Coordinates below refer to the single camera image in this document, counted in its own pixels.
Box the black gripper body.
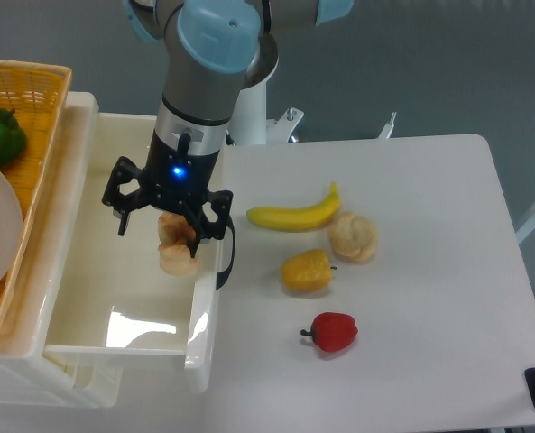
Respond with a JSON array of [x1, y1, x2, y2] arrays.
[[102, 130, 233, 239]]

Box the upper white drawer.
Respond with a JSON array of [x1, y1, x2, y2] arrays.
[[44, 113, 223, 392]]

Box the red bell pepper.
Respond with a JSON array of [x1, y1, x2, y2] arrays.
[[300, 312, 358, 353]]

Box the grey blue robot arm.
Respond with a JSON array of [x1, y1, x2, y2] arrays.
[[102, 0, 354, 253]]

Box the yellow banana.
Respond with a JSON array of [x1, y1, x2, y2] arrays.
[[245, 182, 341, 232]]

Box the square toasted bread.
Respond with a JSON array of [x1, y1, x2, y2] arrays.
[[158, 212, 198, 276]]

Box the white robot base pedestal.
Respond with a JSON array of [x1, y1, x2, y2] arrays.
[[226, 34, 304, 146]]

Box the orange woven basket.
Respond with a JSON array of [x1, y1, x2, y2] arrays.
[[0, 60, 72, 330]]

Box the yellow bell pepper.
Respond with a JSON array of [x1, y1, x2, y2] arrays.
[[280, 248, 337, 298]]

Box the round bread roll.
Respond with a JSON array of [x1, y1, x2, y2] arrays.
[[327, 212, 379, 263]]

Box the black drawer handle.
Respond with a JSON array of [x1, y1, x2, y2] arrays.
[[216, 217, 236, 290]]

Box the white drawer cabinet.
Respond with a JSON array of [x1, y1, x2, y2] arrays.
[[0, 92, 122, 408]]

